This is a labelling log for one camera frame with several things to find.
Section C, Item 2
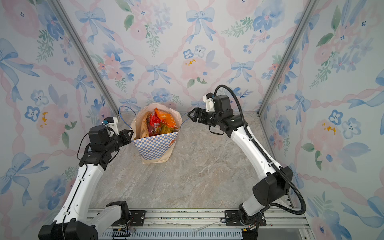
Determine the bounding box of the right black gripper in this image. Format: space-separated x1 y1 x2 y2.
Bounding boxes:
189 107 223 127

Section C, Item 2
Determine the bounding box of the orange corn chips packet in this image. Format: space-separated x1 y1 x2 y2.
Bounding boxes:
155 108 178 129

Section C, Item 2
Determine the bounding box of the blue checkered paper bag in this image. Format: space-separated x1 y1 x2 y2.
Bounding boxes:
127 103 183 164

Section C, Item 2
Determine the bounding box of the red fruit candy bag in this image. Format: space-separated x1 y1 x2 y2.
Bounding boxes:
147 112 163 137

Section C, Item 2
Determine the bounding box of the tan potato chips pouch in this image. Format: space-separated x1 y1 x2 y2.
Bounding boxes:
136 112 151 139

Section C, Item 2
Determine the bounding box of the yellow mango candy bag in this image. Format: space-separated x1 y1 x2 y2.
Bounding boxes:
159 125 179 135

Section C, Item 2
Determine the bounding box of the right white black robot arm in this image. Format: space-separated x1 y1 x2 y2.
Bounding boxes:
188 94 293 226

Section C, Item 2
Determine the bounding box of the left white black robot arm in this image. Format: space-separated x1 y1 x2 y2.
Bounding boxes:
38 124 134 240

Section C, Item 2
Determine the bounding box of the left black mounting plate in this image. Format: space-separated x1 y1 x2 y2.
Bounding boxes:
112 210 146 227

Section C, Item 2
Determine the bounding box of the black mounting plate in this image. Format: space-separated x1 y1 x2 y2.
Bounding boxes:
221 210 267 228
112 210 146 227

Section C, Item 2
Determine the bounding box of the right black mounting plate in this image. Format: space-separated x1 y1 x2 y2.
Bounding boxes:
221 210 267 228

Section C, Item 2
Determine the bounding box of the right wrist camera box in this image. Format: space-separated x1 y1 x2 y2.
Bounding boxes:
203 93 215 112

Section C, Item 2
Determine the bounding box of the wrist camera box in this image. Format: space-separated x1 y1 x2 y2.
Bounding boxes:
203 93 215 112
102 117 119 136

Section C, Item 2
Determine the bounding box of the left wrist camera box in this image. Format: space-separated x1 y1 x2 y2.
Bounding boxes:
102 117 119 136

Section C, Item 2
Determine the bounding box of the black corrugated cable conduit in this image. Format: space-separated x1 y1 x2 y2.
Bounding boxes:
213 84 307 216

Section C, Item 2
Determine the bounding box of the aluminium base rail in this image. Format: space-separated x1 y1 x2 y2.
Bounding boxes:
100 208 315 240

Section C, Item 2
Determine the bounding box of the left aluminium corner post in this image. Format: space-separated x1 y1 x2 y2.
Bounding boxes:
48 0 119 116

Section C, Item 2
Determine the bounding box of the aluminium corner post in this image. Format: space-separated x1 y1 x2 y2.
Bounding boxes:
257 0 318 117
48 0 119 116

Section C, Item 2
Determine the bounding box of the right aluminium corner post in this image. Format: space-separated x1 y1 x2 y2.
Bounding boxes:
257 0 318 117

